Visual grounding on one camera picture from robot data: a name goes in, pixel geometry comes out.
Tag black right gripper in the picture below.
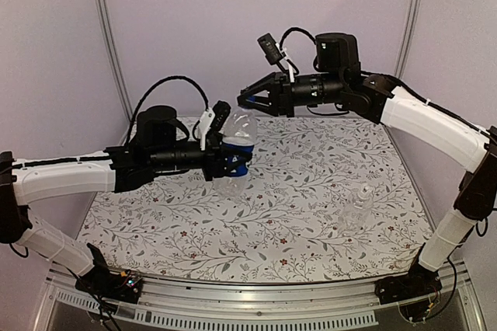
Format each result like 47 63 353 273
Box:
236 70 344 118

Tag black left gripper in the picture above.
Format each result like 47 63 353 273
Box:
150 134 253 183

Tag Pepsi bottle blue label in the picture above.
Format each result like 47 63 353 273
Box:
213 107 259 200

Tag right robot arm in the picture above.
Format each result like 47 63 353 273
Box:
237 33 496 297

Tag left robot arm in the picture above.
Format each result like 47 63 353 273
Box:
1 102 254 295

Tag clear empty plastic bottle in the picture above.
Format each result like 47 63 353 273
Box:
337 183 374 234

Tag floral patterned table mat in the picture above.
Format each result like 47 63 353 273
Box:
78 117 432 283

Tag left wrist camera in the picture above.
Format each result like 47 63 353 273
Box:
192 100 231 151

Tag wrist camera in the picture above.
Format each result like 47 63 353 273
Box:
192 100 231 151
257 33 299 82

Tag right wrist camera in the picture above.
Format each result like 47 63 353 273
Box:
257 33 299 82

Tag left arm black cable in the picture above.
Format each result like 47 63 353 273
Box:
130 75 210 138

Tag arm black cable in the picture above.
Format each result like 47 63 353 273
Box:
130 75 210 138
280 27 318 48

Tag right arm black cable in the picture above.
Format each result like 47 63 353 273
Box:
280 27 318 48

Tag aluminium front rail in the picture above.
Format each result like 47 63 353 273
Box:
33 260 491 330

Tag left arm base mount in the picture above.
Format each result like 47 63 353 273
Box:
75 243 143 304

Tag left aluminium corner post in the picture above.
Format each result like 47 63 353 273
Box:
95 0 133 121

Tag aluminium corner post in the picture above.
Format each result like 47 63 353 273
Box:
95 0 133 121
394 0 422 78

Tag right aluminium corner post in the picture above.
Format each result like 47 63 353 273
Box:
394 0 422 78

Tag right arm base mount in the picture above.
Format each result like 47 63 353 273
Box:
374 263 442 305

